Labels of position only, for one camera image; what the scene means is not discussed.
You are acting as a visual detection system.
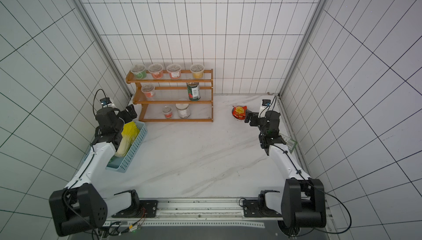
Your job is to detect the green label seed jar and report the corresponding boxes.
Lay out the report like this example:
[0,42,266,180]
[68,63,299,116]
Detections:
[130,64,147,80]

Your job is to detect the orange-red label seed jar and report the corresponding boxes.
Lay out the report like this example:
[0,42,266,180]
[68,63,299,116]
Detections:
[148,63,164,80]

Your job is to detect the red label seed jar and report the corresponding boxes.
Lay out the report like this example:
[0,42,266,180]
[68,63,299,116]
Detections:
[167,64,181,80]

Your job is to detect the yellow label seed jar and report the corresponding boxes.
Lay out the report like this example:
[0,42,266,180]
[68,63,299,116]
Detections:
[190,64,204,79]

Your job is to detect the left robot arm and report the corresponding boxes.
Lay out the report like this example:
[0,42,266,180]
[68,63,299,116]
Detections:
[49,105,146,237]

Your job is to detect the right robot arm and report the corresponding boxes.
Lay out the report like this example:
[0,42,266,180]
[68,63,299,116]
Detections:
[245,110,326,229]

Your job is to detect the small red jar middle shelf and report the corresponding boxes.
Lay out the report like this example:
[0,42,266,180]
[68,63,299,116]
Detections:
[141,84,156,98]

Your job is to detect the small red jar shelf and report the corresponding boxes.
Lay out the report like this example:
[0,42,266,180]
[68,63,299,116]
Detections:
[141,84,156,98]
[162,106,173,119]

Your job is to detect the small red jar bottom shelf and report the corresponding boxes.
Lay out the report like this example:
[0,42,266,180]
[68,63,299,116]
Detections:
[162,106,173,119]

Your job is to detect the wooden three-tier shelf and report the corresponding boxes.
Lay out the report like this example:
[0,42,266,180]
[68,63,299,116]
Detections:
[125,69,214,122]

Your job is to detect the white lidded glass jar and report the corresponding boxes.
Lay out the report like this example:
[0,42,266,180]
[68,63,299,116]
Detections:
[175,103,191,119]

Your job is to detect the watermelon seed tin can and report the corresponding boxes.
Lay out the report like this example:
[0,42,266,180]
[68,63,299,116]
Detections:
[186,82,201,101]

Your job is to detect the red snack packets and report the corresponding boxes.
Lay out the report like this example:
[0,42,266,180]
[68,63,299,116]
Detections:
[232,105,248,120]

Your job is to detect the yellow-green napa cabbage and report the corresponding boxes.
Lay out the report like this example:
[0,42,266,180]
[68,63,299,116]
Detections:
[115,122,140,158]

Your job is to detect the green snack packet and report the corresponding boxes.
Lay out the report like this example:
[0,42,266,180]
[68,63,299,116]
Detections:
[283,136,297,153]

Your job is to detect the blue plastic basket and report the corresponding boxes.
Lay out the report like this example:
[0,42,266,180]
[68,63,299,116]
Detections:
[106,121,148,173]

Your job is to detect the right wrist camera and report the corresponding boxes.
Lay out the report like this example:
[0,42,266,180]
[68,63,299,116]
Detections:
[259,99,271,118]

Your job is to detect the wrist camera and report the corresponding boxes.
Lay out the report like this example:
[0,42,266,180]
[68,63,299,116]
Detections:
[259,99,271,118]
[100,97,116,108]

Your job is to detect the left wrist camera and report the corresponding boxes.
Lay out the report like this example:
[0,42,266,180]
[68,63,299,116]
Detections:
[100,97,116,108]

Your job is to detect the metal base rail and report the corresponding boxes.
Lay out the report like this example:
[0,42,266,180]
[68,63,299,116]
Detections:
[67,196,334,231]

